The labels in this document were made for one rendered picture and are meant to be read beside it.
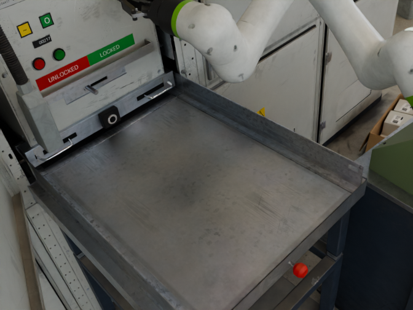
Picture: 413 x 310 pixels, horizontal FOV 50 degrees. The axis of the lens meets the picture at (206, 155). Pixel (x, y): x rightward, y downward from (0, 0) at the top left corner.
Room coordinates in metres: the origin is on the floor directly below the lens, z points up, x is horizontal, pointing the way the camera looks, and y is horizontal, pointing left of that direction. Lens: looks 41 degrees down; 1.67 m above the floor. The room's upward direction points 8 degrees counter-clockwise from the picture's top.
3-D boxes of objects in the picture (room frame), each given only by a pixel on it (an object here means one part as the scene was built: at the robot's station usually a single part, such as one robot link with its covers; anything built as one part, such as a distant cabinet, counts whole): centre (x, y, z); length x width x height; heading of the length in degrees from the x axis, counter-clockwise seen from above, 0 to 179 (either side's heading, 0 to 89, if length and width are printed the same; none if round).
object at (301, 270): (0.55, -0.16, 0.82); 0.04 x 0.03 x 0.03; 38
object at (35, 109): (0.96, 0.41, 1.04); 0.08 x 0.05 x 0.17; 38
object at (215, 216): (0.84, 0.06, 0.82); 0.68 x 0.62 x 0.06; 38
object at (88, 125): (1.15, 0.30, 0.89); 0.54 x 0.05 x 0.06; 128
